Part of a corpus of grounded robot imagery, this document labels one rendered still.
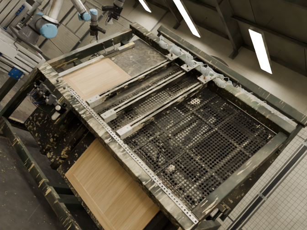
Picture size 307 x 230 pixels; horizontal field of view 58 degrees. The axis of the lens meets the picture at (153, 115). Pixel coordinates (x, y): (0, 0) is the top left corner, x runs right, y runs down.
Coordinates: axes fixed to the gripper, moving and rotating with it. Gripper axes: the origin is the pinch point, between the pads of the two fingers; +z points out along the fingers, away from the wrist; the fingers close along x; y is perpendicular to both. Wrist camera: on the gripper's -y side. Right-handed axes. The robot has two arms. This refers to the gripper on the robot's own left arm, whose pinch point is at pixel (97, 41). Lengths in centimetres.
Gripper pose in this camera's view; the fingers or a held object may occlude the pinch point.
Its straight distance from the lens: 319.6
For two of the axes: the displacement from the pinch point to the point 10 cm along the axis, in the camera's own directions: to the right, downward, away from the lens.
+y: -10.0, -0.4, -0.6
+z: -0.7, 7.1, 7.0
